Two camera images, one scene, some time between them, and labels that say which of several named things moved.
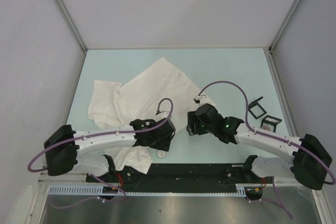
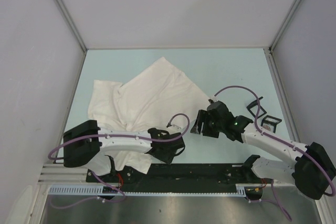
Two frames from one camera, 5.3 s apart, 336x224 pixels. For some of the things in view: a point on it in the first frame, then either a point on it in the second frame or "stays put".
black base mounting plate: x=148 y=175 stays put
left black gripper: x=164 y=145 -> x=167 y=158
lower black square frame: x=268 y=121 stays put
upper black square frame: x=254 y=104 stays put
